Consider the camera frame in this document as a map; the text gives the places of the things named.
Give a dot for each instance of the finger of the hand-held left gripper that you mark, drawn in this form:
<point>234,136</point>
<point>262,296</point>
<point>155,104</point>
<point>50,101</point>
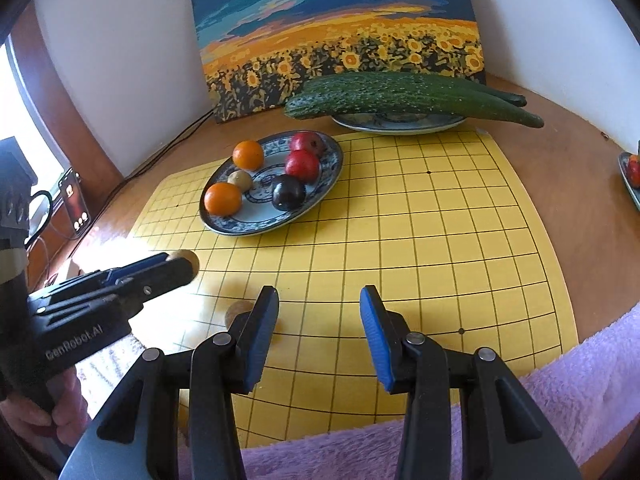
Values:
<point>130,271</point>
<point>160,282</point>

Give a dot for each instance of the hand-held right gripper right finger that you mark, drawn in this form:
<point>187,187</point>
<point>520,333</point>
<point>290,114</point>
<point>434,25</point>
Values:
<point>375,340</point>

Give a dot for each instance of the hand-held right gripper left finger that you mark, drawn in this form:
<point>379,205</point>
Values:
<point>260,340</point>

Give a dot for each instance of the small brown pear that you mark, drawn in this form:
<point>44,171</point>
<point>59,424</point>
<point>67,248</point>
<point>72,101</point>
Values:
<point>240,180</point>
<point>180,253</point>
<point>237,310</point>

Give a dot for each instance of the orange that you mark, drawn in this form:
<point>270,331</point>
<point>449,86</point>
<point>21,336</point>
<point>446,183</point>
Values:
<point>248,155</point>
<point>222,198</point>

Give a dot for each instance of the dark purple plum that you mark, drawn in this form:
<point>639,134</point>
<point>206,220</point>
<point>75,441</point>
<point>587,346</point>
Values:
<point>288,192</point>

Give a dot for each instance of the blue and white patterned plate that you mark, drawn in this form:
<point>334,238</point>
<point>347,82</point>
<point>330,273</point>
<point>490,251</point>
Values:
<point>312,192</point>

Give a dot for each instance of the small red apple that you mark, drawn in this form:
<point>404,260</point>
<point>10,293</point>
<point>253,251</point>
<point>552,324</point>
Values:
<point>302,166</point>
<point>307,142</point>

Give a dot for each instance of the person's left hand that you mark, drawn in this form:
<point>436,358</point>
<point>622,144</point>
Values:
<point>72,410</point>

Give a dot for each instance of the smartphone with lit screen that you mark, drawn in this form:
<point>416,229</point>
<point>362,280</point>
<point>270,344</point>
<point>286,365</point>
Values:
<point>75,205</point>

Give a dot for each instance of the yellow grid game board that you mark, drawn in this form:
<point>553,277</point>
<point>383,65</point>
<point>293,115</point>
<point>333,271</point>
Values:
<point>400,235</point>

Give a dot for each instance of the purple fluffy towel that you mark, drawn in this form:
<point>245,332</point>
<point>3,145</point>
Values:
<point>575,400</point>

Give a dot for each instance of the plate under cucumbers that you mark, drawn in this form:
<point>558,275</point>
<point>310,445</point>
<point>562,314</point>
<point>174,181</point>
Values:
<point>400,124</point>

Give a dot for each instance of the large green cucumber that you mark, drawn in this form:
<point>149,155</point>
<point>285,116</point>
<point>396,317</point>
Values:
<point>390,95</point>

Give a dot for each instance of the slim dark green cucumber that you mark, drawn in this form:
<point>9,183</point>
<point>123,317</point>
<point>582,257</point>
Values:
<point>505,96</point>

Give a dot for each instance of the small plate of salad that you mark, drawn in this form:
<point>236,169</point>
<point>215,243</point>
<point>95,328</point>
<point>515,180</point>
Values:
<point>626,185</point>

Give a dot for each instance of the sunflower field painting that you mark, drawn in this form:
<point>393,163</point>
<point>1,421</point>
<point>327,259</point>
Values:
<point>325,20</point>

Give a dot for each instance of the red tomato piece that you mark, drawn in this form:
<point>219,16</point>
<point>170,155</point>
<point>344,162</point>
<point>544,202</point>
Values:
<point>635,170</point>

